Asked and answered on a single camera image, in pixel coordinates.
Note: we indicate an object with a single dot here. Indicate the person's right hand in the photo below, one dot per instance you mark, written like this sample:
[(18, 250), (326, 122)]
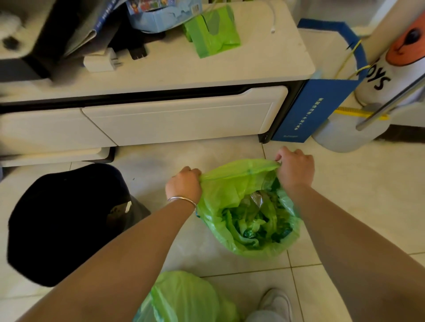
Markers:
[(297, 167)]

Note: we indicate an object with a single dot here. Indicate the person's left hand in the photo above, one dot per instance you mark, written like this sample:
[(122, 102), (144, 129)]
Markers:
[(183, 186)]

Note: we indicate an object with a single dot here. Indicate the person's left fingers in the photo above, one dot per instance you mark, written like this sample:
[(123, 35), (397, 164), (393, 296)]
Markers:
[(191, 171)]

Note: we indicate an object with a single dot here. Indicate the person's right fingers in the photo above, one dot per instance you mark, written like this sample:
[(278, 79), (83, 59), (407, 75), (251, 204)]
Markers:
[(288, 153)]

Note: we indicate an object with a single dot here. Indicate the green plastic garbage bag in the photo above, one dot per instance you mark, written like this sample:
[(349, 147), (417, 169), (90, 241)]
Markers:
[(247, 212)]

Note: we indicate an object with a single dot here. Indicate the person's left forearm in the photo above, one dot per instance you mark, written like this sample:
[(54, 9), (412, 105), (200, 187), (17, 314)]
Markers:
[(113, 265)]

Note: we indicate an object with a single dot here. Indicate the person's right forearm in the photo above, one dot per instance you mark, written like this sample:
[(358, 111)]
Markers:
[(362, 252)]

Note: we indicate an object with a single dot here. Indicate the grey round container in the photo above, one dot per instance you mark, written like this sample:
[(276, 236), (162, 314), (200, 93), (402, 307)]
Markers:
[(345, 131)]

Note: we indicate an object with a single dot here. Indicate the blue paper bag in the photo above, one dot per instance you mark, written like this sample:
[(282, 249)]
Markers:
[(318, 99)]

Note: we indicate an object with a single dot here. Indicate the yellow ruler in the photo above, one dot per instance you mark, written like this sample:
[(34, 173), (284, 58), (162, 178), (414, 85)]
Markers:
[(360, 112)]

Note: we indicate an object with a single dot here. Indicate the white low cabinet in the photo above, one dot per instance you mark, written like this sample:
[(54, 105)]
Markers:
[(166, 93)]

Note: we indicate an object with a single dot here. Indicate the silver metal pole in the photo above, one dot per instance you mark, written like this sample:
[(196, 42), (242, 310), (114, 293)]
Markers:
[(391, 103)]

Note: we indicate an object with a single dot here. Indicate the tied green garbage bag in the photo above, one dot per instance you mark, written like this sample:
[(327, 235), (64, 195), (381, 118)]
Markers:
[(184, 300)]

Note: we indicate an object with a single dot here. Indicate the black trash bin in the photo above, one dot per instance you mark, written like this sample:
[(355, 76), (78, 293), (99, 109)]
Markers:
[(66, 225)]

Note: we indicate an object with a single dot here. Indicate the roll of green bags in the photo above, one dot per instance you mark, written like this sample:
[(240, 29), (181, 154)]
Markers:
[(212, 31)]

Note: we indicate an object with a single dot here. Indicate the white toy storage bin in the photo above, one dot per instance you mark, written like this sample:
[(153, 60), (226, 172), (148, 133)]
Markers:
[(395, 59)]

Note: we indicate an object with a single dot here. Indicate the white power adapter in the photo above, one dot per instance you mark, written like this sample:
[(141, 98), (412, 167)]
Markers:
[(99, 61)]

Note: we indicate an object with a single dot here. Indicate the white shoe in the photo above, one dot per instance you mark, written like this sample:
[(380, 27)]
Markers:
[(275, 303)]

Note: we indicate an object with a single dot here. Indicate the light blue printed box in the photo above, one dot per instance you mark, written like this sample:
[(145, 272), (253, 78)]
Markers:
[(162, 13)]

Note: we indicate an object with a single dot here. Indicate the folded newspaper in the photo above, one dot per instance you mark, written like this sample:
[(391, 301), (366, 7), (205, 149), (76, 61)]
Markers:
[(89, 26)]

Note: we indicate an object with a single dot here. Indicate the black monitor stand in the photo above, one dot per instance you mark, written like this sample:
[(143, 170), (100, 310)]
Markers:
[(83, 30)]

